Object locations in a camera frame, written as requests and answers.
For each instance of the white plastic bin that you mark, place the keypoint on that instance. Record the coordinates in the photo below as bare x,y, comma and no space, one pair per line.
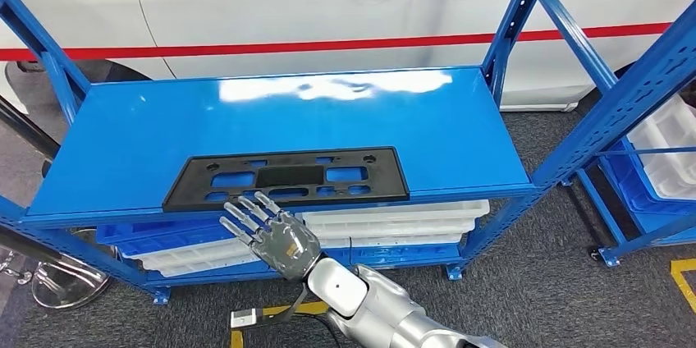
408,228
413,240
206,268
408,209
179,256
674,188
674,128

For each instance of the blue metal shelf rack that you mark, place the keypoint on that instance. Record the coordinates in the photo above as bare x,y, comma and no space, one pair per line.
326,117
641,245

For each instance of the black license plate frame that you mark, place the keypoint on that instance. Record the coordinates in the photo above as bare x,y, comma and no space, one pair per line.
386,177

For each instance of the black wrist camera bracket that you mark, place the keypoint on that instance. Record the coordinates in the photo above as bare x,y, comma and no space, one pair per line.
288,307

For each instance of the yellow floor tape square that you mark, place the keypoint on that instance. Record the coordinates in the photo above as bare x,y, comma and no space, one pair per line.
315,307

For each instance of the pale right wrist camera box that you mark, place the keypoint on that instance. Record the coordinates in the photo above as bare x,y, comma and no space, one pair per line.
244,318

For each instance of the white car with red stripe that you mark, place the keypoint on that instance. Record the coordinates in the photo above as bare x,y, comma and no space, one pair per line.
272,8

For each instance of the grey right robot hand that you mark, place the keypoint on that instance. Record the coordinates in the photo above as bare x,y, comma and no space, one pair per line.
288,250

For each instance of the chrome stanchion post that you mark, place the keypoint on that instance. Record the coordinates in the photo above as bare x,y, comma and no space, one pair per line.
27,128
70,286

